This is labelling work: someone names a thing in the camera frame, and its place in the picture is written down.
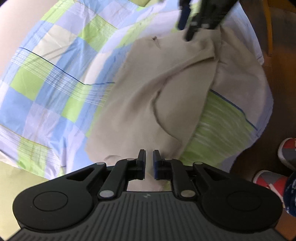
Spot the beige garment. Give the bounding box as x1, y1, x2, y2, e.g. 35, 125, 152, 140
85, 25, 269, 187

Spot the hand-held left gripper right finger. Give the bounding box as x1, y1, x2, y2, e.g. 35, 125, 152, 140
153, 149, 229, 200

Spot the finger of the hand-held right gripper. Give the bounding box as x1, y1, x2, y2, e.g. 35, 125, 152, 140
178, 0, 191, 30
184, 11, 208, 42

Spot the plaid checked blanket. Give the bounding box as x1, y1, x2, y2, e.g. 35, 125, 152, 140
0, 0, 275, 181

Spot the red grey patterned slipper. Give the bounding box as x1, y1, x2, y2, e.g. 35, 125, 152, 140
253, 170, 288, 202
277, 137, 296, 169

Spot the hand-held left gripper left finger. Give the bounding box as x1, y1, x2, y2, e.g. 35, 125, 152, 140
67, 149, 147, 200

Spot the green covered sofa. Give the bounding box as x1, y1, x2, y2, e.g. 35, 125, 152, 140
0, 161, 67, 232

